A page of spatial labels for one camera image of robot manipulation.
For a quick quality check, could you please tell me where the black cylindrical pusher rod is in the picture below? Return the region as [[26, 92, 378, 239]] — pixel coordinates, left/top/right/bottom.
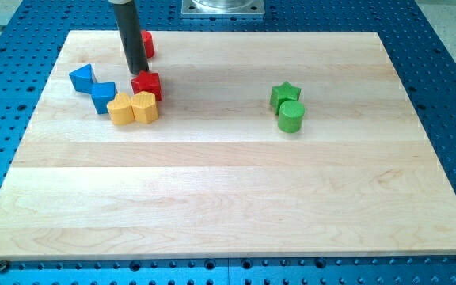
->
[[111, 0, 149, 75]]

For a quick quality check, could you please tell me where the red star block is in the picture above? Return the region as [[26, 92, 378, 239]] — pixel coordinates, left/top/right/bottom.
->
[[131, 71, 162, 101]]

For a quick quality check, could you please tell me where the yellow hexagon block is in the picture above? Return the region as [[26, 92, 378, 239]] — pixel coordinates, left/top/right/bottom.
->
[[131, 91, 159, 124]]

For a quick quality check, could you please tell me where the green star block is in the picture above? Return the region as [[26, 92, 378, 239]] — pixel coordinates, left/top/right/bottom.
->
[[269, 81, 302, 115]]

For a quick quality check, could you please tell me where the red cylinder block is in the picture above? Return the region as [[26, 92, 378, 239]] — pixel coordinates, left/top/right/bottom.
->
[[141, 30, 155, 59]]

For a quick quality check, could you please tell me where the blue triangle block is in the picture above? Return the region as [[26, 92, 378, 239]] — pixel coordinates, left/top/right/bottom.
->
[[69, 64, 97, 94]]

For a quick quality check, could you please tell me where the blue cube block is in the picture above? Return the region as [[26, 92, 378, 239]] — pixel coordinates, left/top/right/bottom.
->
[[91, 82, 117, 114]]

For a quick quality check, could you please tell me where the yellow heart block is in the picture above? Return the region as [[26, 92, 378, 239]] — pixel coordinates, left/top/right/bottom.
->
[[107, 93, 135, 125]]

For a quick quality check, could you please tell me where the light wooden board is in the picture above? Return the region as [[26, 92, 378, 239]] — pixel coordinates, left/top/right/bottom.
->
[[0, 30, 456, 260]]

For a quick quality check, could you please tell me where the green cylinder block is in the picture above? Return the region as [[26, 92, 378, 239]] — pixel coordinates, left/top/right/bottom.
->
[[278, 101, 306, 133]]

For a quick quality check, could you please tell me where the blue perforated table plate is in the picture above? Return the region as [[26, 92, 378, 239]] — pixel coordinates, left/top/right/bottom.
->
[[0, 1, 456, 284]]

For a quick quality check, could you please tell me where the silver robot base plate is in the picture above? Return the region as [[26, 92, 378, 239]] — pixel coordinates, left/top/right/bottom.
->
[[181, 0, 265, 17]]

